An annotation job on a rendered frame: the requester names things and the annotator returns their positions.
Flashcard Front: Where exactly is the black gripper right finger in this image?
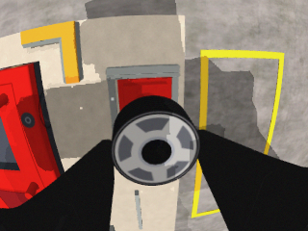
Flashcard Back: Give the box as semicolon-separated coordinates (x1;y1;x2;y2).
197;130;308;231

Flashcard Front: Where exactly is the yellow rectangular outline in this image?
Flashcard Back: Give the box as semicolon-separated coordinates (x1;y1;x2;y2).
192;49;285;218

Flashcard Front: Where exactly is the black wheel with grey hub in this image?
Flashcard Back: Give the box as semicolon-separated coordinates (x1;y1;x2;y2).
111;96;200;185

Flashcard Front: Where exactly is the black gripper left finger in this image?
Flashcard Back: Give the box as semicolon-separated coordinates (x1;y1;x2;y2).
0;140;116;231

